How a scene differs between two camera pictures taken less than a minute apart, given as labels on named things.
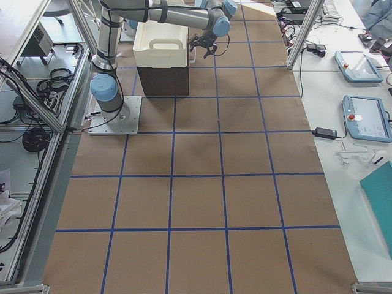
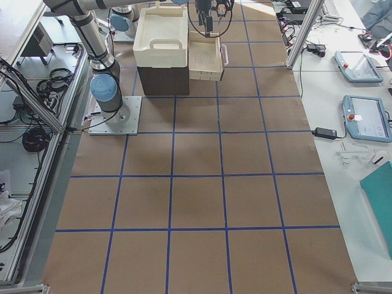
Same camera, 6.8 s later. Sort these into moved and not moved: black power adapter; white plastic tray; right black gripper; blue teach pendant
Moved: right black gripper
Not moved: white plastic tray; black power adapter; blue teach pendant
